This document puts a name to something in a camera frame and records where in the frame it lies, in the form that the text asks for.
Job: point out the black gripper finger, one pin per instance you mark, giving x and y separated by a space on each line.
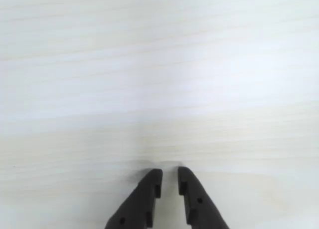
199 209
139 201

